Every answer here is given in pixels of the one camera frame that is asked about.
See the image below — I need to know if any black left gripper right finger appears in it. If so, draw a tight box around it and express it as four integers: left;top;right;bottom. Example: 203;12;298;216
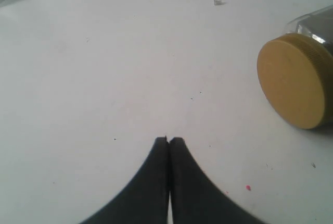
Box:
169;138;258;223

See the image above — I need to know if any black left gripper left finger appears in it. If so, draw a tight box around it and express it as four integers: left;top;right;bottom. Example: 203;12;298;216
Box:
83;137;170;224

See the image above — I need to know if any clear nut jar yellow lid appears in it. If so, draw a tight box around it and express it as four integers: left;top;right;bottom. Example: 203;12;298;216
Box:
256;4;333;130

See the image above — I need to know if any small clear plastic scrap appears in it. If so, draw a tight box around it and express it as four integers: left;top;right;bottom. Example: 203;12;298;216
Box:
213;0;226;6

